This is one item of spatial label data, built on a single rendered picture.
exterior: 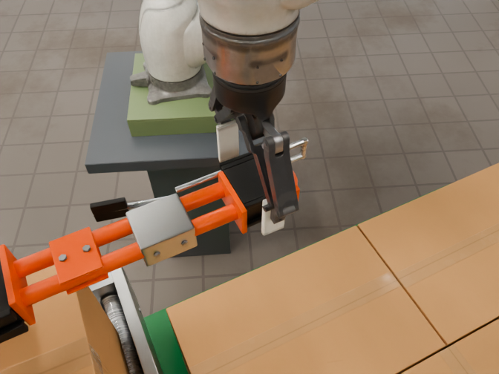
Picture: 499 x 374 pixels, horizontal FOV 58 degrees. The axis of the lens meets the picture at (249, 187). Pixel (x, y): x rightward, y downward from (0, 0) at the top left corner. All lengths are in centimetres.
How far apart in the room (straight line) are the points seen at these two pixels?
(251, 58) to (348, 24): 279
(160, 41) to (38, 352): 76
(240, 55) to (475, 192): 125
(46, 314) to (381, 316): 80
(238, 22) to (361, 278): 100
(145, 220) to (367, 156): 183
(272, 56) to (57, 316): 59
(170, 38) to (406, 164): 147
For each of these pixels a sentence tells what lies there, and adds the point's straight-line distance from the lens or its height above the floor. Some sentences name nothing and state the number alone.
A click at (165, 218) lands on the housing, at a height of 120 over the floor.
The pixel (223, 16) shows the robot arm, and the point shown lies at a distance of 39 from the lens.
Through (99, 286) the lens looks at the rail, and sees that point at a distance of 125.
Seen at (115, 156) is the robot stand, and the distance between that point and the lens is 129.
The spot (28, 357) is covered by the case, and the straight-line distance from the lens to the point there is 83.
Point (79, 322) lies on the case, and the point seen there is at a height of 95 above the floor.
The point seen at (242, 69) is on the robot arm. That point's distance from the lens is 42.
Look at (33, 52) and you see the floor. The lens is 316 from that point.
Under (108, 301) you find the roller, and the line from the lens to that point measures 128.
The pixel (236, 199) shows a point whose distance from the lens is 57.
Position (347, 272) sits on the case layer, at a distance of 129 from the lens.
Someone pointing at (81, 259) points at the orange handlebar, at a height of 120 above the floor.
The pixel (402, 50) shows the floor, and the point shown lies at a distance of 303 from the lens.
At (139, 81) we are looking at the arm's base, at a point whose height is 84.
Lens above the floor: 167
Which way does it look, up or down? 52 degrees down
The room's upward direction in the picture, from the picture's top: straight up
